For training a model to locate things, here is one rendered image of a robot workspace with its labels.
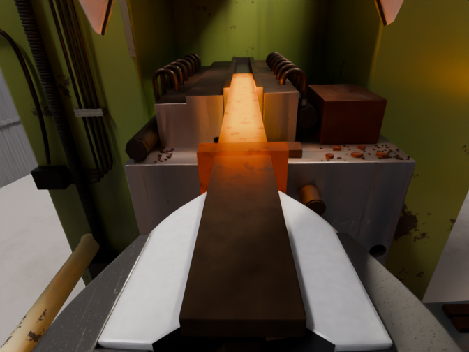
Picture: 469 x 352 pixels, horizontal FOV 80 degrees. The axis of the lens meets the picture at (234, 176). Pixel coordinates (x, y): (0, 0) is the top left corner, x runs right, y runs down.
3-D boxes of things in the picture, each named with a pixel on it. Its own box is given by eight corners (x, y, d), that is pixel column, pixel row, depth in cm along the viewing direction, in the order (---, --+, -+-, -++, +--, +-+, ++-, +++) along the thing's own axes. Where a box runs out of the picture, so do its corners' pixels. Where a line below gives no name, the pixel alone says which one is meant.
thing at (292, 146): (268, 157, 38) (268, 149, 38) (267, 149, 41) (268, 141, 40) (301, 158, 38) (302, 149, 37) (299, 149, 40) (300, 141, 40)
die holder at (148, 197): (356, 362, 57) (417, 161, 36) (168, 360, 58) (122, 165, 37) (303, 205, 106) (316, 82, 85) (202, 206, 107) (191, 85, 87)
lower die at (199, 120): (294, 145, 42) (299, 86, 38) (160, 147, 42) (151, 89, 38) (270, 89, 79) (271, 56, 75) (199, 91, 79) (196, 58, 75)
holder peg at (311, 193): (324, 218, 35) (327, 200, 34) (303, 218, 36) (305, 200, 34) (317, 200, 39) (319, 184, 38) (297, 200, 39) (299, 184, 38)
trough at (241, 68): (262, 97, 38) (262, 86, 38) (223, 98, 39) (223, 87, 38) (252, 62, 76) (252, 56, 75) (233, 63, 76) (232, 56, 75)
